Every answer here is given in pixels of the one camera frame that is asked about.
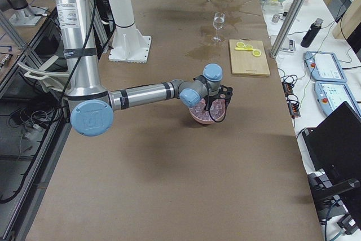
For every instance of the teach pendant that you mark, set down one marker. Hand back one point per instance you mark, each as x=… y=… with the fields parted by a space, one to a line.
x=324 y=66
x=330 y=95

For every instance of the black thermos bottle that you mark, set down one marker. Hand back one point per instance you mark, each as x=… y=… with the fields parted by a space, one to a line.
x=313 y=30

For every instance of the teach pendant near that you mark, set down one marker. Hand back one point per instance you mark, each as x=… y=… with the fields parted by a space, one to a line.
x=330 y=95

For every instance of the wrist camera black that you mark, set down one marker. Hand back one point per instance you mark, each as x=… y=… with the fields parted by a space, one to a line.
x=225 y=93

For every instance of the pile of clear ice cubes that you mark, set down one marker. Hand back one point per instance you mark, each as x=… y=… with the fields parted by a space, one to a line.
x=217 y=109

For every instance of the teach pendant far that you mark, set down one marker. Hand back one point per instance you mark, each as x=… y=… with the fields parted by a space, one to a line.
x=324 y=66

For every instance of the yellow plastic stick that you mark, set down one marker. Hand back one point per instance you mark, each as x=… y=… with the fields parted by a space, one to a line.
x=244 y=49

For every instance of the lemon slice two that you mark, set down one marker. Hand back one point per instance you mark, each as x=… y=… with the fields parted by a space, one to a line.
x=248 y=47

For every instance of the lemon slice three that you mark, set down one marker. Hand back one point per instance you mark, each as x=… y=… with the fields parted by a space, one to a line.
x=256 y=53

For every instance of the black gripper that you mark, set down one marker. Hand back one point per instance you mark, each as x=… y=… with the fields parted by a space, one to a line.
x=215 y=96

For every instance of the black monitor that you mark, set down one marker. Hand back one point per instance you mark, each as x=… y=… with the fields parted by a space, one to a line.
x=334 y=146

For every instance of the wooden cutting board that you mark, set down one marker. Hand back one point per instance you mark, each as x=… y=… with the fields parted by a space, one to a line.
x=244 y=63

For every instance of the white plastic chair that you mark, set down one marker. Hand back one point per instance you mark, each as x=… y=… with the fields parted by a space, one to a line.
x=49 y=80

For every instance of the lemon slice one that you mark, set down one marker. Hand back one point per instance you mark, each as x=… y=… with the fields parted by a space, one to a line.
x=240 y=44

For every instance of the white pedestal column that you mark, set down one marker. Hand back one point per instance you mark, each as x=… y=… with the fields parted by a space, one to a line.
x=128 y=44

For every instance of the pink bowl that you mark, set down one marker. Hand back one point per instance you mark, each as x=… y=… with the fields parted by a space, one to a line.
x=207 y=119

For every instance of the aluminium frame post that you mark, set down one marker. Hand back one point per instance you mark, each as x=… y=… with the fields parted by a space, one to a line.
x=285 y=28

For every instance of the clear wine glass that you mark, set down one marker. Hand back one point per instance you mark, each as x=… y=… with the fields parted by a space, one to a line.
x=218 y=24

